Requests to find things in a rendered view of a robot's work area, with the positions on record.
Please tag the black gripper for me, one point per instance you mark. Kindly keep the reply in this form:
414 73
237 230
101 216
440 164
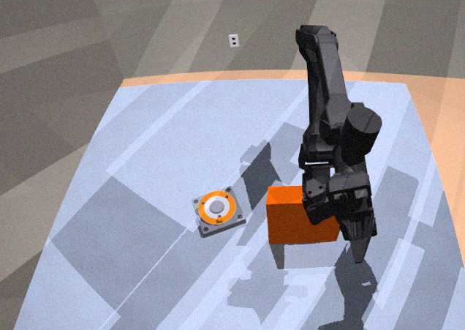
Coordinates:
356 215

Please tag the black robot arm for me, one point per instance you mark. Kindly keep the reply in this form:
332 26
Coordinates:
340 132

